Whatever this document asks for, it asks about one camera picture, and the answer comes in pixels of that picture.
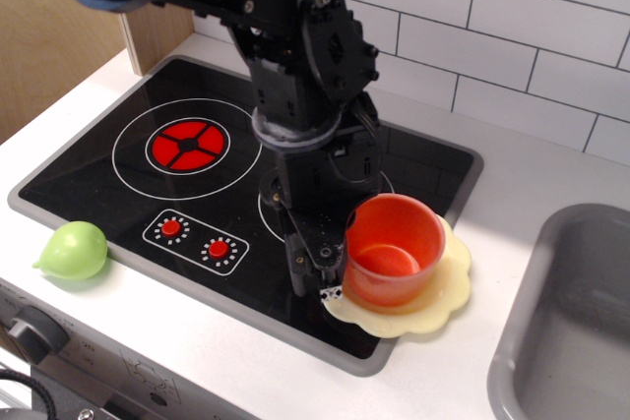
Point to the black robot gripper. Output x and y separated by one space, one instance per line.
312 194

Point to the orange plastic cup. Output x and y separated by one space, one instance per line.
394 243

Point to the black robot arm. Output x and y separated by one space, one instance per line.
309 66

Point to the pale yellow scalloped plate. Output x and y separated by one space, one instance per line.
447 291

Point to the red right stove button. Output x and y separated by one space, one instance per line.
218 250

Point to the red stove button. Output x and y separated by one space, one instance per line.
218 250
171 228

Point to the red left stove button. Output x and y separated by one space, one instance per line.
171 228

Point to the black toy stove top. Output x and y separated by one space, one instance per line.
180 145

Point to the green toy pear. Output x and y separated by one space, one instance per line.
77 250

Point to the grey sink basin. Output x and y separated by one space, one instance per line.
564 351

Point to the grey oven knob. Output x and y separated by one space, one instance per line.
36 334

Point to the wooden side panel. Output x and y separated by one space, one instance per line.
50 46

